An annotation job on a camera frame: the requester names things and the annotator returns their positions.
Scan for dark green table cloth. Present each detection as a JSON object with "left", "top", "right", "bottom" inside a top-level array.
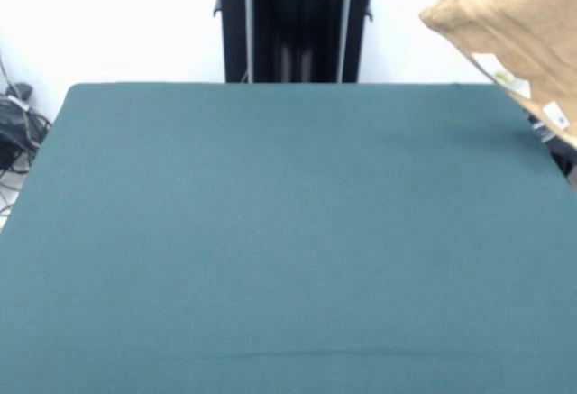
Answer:
[{"left": 0, "top": 81, "right": 577, "bottom": 394}]

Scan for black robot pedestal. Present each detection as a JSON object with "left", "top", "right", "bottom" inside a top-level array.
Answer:
[{"left": 212, "top": 0, "right": 376, "bottom": 84}]

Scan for orange terry towel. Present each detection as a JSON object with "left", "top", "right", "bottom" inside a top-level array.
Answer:
[{"left": 418, "top": 0, "right": 577, "bottom": 150}]

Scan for black cable bundle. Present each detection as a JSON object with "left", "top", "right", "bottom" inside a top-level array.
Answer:
[{"left": 0, "top": 82, "right": 53, "bottom": 175}]

